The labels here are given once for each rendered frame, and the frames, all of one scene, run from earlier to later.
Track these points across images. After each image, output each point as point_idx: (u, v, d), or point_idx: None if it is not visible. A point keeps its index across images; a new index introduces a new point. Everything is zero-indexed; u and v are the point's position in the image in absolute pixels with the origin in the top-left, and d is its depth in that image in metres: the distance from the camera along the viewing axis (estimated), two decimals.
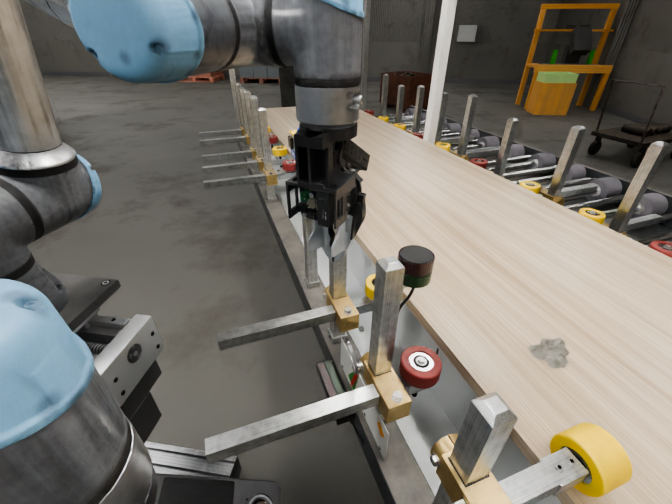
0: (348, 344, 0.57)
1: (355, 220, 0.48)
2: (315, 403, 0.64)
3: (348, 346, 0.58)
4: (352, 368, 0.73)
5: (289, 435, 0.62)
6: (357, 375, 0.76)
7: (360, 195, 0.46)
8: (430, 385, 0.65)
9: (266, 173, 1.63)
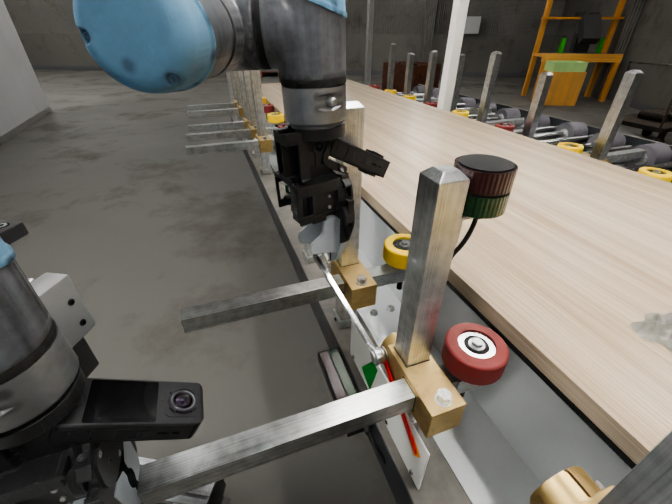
0: (314, 254, 0.55)
1: (342, 224, 0.47)
2: (317, 407, 0.42)
3: (319, 265, 0.54)
4: (373, 361, 0.50)
5: (277, 458, 0.39)
6: None
7: (346, 200, 0.45)
8: (493, 381, 0.43)
9: (259, 138, 1.41)
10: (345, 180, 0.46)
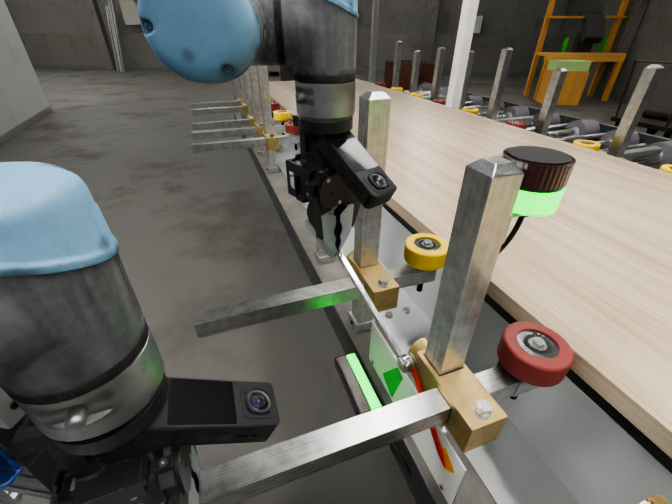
0: (338, 251, 0.50)
1: (313, 218, 0.48)
2: (376, 409, 0.40)
3: (343, 263, 0.50)
4: (400, 369, 0.47)
5: (338, 463, 0.37)
6: (421, 393, 0.46)
7: (311, 196, 0.46)
8: (557, 382, 0.41)
9: (266, 136, 1.38)
10: (330, 182, 0.45)
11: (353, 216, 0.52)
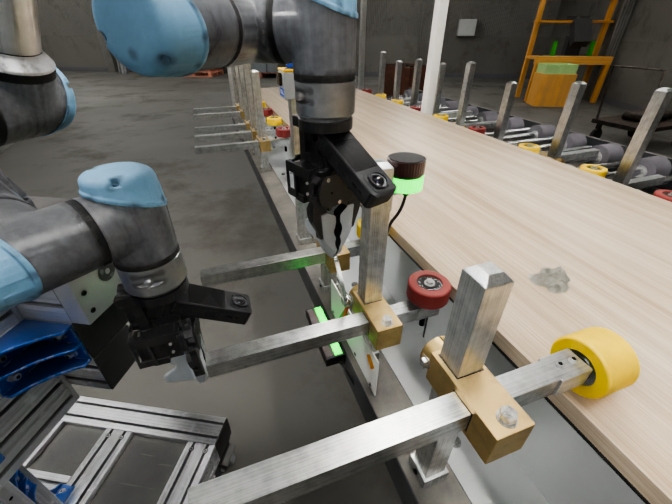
0: (335, 260, 0.52)
1: (313, 218, 0.48)
2: (320, 323, 0.61)
3: (335, 264, 0.54)
4: (341, 301, 0.69)
5: (293, 353, 0.59)
6: (346, 310, 0.72)
7: (311, 195, 0.46)
8: (439, 306, 0.62)
9: (259, 139, 1.59)
10: (330, 182, 0.45)
11: (353, 216, 0.52)
